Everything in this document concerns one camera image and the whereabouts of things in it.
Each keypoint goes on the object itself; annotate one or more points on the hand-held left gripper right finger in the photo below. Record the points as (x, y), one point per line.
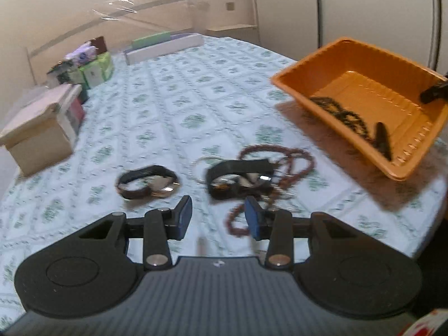
(253, 220)

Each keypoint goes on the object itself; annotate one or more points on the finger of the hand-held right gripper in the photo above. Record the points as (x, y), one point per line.
(435, 91)

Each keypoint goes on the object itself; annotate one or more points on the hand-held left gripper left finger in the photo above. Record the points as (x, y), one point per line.
(183, 217)

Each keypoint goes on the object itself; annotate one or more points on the reddish brown bead strand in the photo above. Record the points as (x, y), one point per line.
(233, 230)

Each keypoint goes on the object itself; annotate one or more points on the black band watch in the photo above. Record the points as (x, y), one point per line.
(224, 190)

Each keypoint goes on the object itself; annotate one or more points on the orange plastic tray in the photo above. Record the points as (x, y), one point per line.
(385, 77)

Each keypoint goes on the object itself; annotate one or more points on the black cylinder tube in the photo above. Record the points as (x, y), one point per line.
(383, 140)

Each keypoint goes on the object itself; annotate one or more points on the dark bead strand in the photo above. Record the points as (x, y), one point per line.
(353, 120)

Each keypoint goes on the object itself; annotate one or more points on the black wristwatch with round face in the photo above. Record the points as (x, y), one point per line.
(136, 192)

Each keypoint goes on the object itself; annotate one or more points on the white box with maroon side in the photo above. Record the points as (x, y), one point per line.
(75, 113)

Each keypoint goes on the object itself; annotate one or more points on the beige cardboard box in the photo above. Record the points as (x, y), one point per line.
(35, 147)

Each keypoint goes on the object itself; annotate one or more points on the white grey sliding wardrobe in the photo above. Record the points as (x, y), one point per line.
(287, 14)

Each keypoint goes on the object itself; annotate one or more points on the long white box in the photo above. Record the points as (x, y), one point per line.
(157, 50)

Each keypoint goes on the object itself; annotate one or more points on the light green box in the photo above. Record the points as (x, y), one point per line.
(101, 66)

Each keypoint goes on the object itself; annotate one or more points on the long green box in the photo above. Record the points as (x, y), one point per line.
(150, 40)

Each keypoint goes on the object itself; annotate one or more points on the flat purple box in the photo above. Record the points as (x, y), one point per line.
(182, 36)

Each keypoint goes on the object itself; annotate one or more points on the low beige cabinet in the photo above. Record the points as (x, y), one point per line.
(241, 35)

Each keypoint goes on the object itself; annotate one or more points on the purple white tissue pack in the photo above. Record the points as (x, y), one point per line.
(82, 56)

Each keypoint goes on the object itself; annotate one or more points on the brown box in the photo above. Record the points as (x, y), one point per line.
(99, 43)

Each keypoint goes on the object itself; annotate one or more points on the red and white cloth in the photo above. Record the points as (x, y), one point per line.
(430, 327)

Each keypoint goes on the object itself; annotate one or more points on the wall socket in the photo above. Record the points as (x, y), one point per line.
(230, 6)

